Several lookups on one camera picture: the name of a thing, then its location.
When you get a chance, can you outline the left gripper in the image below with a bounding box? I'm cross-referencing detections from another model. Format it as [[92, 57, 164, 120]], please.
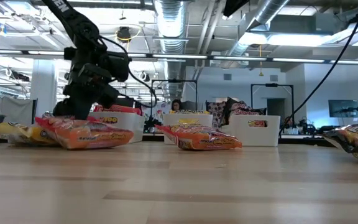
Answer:
[[53, 63, 120, 121]]

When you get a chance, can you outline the orange Saucy Noods pack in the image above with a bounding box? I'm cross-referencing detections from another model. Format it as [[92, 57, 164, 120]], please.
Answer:
[[35, 115, 135, 151], [93, 104, 143, 124], [155, 123, 244, 152]]

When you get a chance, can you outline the black Fire Noodle pack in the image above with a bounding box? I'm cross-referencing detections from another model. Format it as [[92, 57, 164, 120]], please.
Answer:
[[224, 96, 260, 110], [321, 121, 358, 162], [228, 107, 267, 128]]

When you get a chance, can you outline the grey fabric cover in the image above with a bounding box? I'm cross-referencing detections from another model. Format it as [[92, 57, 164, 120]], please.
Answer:
[[0, 96, 39, 125]]

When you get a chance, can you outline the white plastic bin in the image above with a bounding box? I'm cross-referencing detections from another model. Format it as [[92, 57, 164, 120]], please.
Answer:
[[162, 112, 214, 146], [227, 114, 282, 147], [88, 111, 146, 144]]

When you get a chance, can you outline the black ceiling device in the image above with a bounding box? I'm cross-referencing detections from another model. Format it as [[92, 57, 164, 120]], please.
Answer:
[[116, 26, 132, 44]]

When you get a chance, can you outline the long ceiling light strip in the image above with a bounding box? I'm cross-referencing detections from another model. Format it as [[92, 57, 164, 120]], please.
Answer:
[[0, 49, 358, 66]]

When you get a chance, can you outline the patterned fabric cover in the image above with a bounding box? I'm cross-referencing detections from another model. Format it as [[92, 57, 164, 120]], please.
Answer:
[[206, 101, 229, 128]]

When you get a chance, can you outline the black computer monitor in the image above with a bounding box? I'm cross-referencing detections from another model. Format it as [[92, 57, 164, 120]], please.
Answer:
[[328, 99, 358, 118]]

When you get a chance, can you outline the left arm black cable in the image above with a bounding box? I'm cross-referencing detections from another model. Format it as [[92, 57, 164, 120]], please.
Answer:
[[98, 35, 158, 110]]

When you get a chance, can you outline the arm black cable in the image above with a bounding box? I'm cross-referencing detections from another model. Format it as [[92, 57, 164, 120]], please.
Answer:
[[278, 0, 358, 136], [98, 35, 158, 110]]

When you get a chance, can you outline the black metal rig frame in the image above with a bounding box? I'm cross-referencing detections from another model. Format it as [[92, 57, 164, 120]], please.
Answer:
[[150, 78, 198, 113], [250, 83, 294, 118]]

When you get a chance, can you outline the silver ventilation duct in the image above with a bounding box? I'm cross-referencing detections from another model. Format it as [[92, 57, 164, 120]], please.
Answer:
[[153, 0, 188, 97], [225, 0, 291, 63]]

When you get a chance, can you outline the black aluminium table frame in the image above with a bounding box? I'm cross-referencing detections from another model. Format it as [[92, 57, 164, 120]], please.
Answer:
[[141, 132, 338, 147]]

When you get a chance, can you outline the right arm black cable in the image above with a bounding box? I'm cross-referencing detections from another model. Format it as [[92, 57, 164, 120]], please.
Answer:
[[278, 0, 358, 136]]

